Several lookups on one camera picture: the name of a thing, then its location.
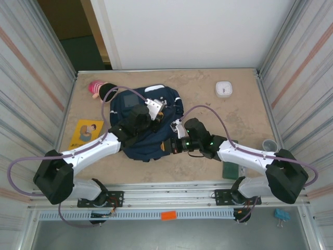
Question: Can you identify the yellow picture book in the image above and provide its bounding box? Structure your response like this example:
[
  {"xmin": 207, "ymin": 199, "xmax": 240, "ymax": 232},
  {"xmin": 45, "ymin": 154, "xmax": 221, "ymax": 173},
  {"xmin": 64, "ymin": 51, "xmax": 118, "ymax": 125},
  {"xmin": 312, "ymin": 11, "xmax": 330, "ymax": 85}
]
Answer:
[{"xmin": 68, "ymin": 119, "xmax": 105, "ymax": 151}]

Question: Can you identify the white door frame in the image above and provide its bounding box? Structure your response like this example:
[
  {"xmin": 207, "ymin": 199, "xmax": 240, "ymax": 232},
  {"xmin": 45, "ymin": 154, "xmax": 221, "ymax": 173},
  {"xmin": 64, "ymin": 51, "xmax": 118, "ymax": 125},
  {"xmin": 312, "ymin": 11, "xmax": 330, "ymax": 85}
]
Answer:
[{"xmin": 89, "ymin": 0, "xmax": 123, "ymax": 70}]

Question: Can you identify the small grey cup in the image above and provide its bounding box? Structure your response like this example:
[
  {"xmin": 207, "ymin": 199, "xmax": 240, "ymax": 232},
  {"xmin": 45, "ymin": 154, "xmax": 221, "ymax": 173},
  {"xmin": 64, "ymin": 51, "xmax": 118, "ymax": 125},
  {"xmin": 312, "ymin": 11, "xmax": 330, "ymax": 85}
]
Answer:
[{"xmin": 262, "ymin": 139, "xmax": 278, "ymax": 152}]

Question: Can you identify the aluminium rail frame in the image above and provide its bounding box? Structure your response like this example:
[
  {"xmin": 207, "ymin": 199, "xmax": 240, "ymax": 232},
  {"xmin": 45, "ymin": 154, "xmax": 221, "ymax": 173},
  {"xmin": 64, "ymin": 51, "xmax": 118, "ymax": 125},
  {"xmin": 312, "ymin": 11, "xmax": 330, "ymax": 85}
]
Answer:
[{"xmin": 27, "ymin": 182, "xmax": 312, "ymax": 209}]

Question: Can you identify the white slotted cable duct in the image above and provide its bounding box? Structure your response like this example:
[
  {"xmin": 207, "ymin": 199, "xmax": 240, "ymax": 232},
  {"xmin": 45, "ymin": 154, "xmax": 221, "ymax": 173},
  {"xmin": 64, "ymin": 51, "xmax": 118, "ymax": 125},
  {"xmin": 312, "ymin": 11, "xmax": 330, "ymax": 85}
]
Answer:
[{"xmin": 37, "ymin": 209, "xmax": 236, "ymax": 221}]

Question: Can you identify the white square clock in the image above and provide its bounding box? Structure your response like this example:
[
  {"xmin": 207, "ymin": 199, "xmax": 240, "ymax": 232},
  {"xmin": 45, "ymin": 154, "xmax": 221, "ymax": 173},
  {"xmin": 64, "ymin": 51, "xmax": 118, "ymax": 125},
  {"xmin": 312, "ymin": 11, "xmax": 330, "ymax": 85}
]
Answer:
[{"xmin": 215, "ymin": 81, "xmax": 233, "ymax": 99}]

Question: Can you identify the navy blue backpack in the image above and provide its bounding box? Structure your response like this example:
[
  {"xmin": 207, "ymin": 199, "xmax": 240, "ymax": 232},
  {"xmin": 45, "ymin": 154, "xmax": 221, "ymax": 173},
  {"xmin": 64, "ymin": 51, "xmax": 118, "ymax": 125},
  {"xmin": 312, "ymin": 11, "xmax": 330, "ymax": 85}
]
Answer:
[{"xmin": 109, "ymin": 83, "xmax": 187, "ymax": 163}]

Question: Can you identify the plush doll with black hair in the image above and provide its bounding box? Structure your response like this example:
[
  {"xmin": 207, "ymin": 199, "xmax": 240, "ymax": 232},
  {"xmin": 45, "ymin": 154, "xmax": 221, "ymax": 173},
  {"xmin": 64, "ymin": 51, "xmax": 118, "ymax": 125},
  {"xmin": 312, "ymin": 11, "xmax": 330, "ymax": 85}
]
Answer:
[{"xmin": 88, "ymin": 81, "xmax": 120, "ymax": 104}]

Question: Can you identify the green translucent pencil case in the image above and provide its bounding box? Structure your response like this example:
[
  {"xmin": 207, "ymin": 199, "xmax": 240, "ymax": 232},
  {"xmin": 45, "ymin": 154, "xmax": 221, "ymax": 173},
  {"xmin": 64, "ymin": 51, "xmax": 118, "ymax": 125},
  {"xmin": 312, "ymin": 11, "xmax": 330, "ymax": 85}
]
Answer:
[{"xmin": 222, "ymin": 139, "xmax": 240, "ymax": 180}]

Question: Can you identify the blue binder clip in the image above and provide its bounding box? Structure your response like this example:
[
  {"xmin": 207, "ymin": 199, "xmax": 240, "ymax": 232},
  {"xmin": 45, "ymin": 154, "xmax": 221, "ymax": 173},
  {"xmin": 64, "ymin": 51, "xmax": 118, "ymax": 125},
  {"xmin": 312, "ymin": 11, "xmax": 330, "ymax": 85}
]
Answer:
[{"xmin": 273, "ymin": 208, "xmax": 291, "ymax": 229}]

